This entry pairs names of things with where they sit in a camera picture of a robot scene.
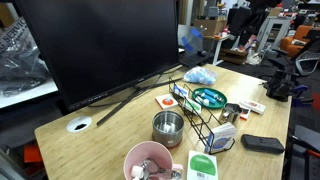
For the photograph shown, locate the silver steel bowl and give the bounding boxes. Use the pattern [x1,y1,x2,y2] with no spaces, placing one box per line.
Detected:
[151,110,185,149]

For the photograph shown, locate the white box orange circle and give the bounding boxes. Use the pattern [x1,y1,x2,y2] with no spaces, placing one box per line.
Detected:
[154,93,179,111]

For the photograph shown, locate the white card blue print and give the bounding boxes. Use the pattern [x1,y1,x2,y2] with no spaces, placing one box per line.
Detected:
[172,83,190,99]

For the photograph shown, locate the white card green print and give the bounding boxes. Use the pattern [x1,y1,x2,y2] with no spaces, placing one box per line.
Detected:
[183,96,203,115]

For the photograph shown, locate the clear blue plastic bag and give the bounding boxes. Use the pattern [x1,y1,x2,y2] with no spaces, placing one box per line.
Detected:
[182,65,218,86]

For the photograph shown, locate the black keyboard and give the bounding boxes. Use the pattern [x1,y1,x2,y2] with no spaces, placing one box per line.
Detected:
[179,52,215,69]

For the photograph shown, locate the black monitor stand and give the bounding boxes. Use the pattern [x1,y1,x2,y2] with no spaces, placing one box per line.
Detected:
[95,65,184,127]

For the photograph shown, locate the green plate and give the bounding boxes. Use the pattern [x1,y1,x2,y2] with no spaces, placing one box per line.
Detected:
[191,87,228,110]

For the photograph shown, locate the clear panel blue tape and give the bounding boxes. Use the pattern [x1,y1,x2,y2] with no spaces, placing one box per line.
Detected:
[177,23,205,54]

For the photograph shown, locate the pink mug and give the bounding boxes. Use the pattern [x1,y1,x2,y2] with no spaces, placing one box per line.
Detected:
[123,140,185,180]

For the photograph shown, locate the silver steel pitcher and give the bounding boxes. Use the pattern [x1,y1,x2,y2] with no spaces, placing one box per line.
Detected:
[218,102,243,126]

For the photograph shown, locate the large black computer monitor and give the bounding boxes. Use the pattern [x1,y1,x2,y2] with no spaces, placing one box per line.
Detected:
[14,0,181,113]

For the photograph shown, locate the silver spoon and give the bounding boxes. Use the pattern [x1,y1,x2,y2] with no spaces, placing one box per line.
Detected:
[154,168,183,180]
[140,159,161,180]

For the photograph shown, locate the white box blue circle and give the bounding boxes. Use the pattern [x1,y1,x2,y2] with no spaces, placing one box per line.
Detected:
[204,121,238,154]

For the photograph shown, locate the cardboard box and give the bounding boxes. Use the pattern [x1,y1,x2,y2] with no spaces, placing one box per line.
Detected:
[193,18,229,37]

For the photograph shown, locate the low wooden shelf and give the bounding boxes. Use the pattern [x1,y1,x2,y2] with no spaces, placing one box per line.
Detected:
[219,48,250,65]

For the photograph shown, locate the white box green circle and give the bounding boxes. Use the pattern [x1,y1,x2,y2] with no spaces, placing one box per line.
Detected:
[186,149,219,180]

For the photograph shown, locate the small red white card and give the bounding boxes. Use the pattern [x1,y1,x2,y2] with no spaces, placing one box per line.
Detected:
[239,108,252,121]

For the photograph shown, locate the white red abc box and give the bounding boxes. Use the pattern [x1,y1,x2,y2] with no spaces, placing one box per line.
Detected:
[239,99,267,116]

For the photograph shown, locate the white shelf cabinet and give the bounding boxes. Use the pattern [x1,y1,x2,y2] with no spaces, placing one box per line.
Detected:
[256,15,292,54]

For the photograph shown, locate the white side table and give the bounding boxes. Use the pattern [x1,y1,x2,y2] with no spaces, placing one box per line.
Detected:
[0,76,60,110]

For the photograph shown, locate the black plastic bag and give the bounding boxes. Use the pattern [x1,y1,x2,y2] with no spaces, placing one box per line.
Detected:
[0,41,51,98]

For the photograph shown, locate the orange sofa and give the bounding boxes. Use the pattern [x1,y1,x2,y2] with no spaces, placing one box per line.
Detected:
[279,24,315,58]

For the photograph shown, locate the black mesh office chair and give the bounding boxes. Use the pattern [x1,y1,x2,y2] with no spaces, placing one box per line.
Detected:
[294,49,320,78]

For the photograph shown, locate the white printed sign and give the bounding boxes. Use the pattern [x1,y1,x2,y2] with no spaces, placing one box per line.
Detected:
[0,16,34,51]

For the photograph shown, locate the blue handled fork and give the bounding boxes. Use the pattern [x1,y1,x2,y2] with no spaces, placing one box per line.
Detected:
[199,92,218,105]

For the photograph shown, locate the blue handled spoon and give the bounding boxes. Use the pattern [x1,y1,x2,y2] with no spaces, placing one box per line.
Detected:
[203,88,225,103]

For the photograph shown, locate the black wire rack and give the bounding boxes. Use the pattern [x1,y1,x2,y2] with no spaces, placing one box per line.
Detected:
[168,77,236,155]

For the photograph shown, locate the white desk cable grommet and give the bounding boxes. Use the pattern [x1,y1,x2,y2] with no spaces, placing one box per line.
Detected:
[65,115,93,134]

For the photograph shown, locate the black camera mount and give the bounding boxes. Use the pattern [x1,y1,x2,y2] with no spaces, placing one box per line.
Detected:
[262,64,301,103]

